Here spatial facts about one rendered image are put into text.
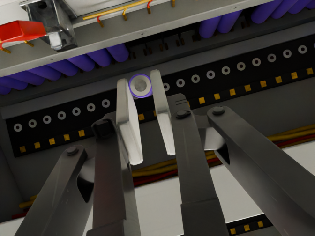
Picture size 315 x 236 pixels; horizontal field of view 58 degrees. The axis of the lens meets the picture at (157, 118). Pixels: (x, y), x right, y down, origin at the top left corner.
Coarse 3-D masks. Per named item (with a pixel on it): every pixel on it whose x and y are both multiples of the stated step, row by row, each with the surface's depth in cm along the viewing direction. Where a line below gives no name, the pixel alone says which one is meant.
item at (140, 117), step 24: (264, 48) 37; (288, 48) 37; (312, 48) 37; (192, 72) 38; (216, 72) 37; (240, 72) 37; (264, 72) 37; (288, 72) 37; (312, 72) 37; (96, 96) 38; (192, 96) 37; (216, 96) 37; (24, 120) 38; (72, 120) 38; (96, 120) 38; (144, 120) 37; (24, 144) 38; (48, 144) 38
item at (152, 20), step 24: (144, 0) 22; (192, 0) 24; (216, 0) 24; (240, 0) 23; (264, 0) 24; (96, 24) 24; (120, 24) 24; (144, 24) 24; (168, 24) 24; (0, 48) 23; (24, 48) 24; (48, 48) 24; (72, 48) 24; (96, 48) 25; (0, 72) 25
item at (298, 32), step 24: (0, 0) 18; (24, 0) 19; (72, 0) 21; (96, 0) 22; (120, 0) 23; (0, 24) 21; (312, 24) 36; (216, 48) 37; (240, 48) 37; (144, 72) 37; (168, 72) 37; (48, 96) 38; (72, 96) 37
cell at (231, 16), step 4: (232, 12) 27; (236, 12) 27; (240, 12) 27; (224, 16) 29; (228, 16) 28; (232, 16) 28; (236, 16) 28; (220, 20) 30; (224, 20) 29; (228, 20) 29; (232, 20) 29; (236, 20) 30; (220, 24) 31; (224, 24) 30; (228, 24) 30; (232, 24) 30; (220, 28) 32; (224, 28) 31; (228, 28) 31; (220, 32) 33; (224, 32) 32
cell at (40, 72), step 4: (32, 68) 27; (36, 68) 28; (40, 68) 28; (44, 68) 29; (48, 68) 30; (52, 68) 31; (32, 72) 28; (36, 72) 28; (40, 72) 29; (44, 72) 29; (48, 72) 30; (52, 72) 31; (56, 72) 32; (60, 72) 33; (44, 76) 30; (48, 76) 31; (52, 76) 32; (56, 76) 32; (52, 80) 33
